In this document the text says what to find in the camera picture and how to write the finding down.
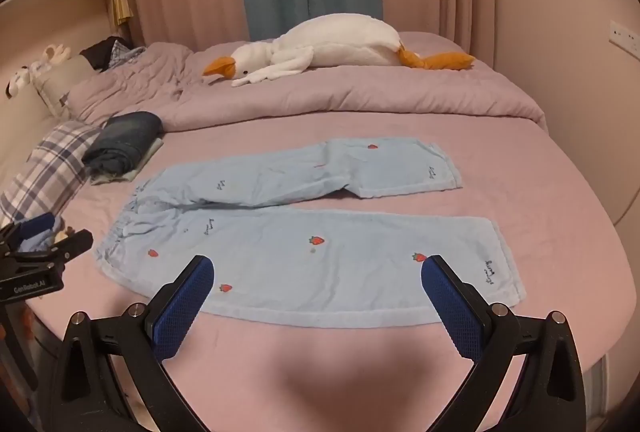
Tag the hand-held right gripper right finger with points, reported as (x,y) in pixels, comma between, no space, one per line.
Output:
(452,312)

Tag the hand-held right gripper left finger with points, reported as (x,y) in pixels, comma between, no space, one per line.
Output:
(182,309)

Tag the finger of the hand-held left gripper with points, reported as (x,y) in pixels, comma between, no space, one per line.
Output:
(35,224)
(75,243)

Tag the light blue strawberry print pants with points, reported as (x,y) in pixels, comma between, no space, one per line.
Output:
(300,272)

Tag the plaid pillow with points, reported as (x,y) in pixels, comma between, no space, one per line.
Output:
(45,167)

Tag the folded pale green cloth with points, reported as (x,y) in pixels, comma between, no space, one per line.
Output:
(146,161)

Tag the folded dark blue jeans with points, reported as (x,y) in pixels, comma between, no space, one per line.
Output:
(125,137)

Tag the beige pillow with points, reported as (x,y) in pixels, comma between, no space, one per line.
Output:
(62,80)

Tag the small white plush toy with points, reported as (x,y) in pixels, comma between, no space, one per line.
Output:
(32,70)

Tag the dark clothing pile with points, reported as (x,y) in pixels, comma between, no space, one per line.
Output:
(100,52)

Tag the blue checked cloth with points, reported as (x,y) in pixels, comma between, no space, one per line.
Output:
(125,52)

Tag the purple quilt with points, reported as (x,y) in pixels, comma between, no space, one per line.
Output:
(350,97)

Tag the white goose plush toy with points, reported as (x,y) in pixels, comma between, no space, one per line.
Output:
(340,40)

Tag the white wall socket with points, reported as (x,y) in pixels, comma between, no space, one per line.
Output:
(625,37)

